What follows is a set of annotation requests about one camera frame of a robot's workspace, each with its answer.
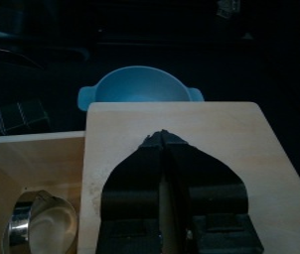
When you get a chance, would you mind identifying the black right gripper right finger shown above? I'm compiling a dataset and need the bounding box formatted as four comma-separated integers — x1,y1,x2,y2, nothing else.
161,129,265,254

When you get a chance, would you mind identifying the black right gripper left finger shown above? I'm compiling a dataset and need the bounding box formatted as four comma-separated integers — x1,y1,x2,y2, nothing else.
95,129,165,254

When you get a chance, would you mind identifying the round metal dough cutter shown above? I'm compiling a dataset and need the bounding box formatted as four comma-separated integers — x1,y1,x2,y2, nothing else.
1,189,78,254

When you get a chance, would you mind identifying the wooden drawer box housing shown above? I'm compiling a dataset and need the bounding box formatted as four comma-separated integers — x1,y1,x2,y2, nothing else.
75,101,300,254

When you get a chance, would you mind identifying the wooden drawer with red front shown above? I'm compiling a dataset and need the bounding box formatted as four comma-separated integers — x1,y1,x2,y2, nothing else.
0,130,86,254

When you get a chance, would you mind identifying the blue bowl with handles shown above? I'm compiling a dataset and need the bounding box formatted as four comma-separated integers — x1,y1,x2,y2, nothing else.
76,64,206,112

